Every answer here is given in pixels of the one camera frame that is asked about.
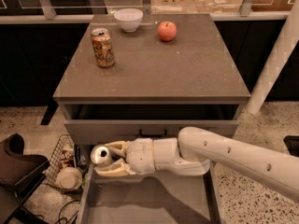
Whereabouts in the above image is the white diagonal post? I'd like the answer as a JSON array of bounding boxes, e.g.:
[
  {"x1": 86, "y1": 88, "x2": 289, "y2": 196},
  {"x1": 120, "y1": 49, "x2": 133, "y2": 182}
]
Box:
[{"x1": 246, "y1": 0, "x2": 299, "y2": 114}]

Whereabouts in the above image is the black wire basket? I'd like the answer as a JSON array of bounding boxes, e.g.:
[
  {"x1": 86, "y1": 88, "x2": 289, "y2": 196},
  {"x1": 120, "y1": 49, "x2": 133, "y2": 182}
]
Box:
[{"x1": 45, "y1": 134, "x2": 83, "y2": 193}]

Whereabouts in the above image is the brown soda can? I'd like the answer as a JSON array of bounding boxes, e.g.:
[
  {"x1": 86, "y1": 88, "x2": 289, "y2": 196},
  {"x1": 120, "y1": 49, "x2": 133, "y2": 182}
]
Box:
[{"x1": 91, "y1": 28, "x2": 115, "y2": 68}]

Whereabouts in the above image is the white ceramic bowl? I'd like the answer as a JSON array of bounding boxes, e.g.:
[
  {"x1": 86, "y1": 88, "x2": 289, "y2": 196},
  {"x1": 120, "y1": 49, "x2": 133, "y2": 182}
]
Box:
[{"x1": 114, "y1": 8, "x2": 143, "y2": 33}]

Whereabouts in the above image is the grey top drawer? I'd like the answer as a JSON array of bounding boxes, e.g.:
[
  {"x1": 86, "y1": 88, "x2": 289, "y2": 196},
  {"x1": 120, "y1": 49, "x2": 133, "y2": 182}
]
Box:
[{"x1": 65, "y1": 105, "x2": 238, "y2": 145}]

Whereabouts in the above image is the black chair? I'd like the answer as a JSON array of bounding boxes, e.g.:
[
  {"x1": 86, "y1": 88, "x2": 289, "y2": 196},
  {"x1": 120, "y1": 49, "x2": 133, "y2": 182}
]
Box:
[{"x1": 0, "y1": 133, "x2": 50, "y2": 224}]

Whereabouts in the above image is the silver redbull can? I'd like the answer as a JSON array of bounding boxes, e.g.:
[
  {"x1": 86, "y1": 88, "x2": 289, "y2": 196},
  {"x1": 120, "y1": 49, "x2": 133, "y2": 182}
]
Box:
[{"x1": 91, "y1": 145, "x2": 113, "y2": 167}]

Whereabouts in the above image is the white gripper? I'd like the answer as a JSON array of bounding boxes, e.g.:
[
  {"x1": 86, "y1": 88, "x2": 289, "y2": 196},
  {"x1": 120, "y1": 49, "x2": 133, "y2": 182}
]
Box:
[{"x1": 94, "y1": 138, "x2": 155, "y2": 176}]

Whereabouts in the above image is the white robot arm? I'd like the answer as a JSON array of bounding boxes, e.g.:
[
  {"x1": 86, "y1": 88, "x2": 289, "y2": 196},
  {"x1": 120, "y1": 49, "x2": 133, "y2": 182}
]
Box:
[{"x1": 91, "y1": 127, "x2": 299, "y2": 202}]

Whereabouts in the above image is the black object at right edge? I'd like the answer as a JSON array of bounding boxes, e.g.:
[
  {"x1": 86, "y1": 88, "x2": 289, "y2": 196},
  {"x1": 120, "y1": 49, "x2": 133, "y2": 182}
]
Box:
[{"x1": 283, "y1": 135, "x2": 299, "y2": 157}]

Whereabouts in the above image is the red apple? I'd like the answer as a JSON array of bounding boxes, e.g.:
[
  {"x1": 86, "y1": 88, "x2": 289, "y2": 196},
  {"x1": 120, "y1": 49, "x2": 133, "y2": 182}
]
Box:
[{"x1": 158, "y1": 21, "x2": 177, "y2": 42}]

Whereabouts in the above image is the grey drawer cabinet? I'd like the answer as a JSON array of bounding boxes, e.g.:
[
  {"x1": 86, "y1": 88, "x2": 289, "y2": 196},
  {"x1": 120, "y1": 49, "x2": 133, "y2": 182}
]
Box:
[{"x1": 52, "y1": 13, "x2": 251, "y2": 151}]

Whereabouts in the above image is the brown snack bag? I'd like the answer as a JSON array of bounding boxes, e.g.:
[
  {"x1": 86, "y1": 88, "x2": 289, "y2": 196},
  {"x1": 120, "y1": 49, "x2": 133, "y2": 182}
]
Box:
[{"x1": 59, "y1": 146, "x2": 75, "y2": 169}]

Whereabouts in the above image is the white bowl in basket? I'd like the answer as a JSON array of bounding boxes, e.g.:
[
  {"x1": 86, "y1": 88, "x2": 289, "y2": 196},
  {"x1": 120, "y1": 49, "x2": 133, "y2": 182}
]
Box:
[{"x1": 56, "y1": 167, "x2": 82, "y2": 189}]

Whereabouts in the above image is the black floor cable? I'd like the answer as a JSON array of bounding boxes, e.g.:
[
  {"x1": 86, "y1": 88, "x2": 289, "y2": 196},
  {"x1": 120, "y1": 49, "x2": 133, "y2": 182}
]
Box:
[{"x1": 54, "y1": 199, "x2": 82, "y2": 224}]

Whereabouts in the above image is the grey middle drawer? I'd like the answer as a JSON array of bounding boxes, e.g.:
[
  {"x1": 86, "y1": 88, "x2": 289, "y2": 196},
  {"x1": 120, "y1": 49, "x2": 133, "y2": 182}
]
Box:
[{"x1": 77, "y1": 153, "x2": 225, "y2": 224}]

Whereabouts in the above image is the grey drawer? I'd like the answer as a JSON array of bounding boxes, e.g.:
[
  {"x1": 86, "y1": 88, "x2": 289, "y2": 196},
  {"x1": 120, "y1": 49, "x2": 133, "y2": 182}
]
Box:
[
  {"x1": 77, "y1": 153, "x2": 225, "y2": 224},
  {"x1": 65, "y1": 105, "x2": 238, "y2": 145}
]

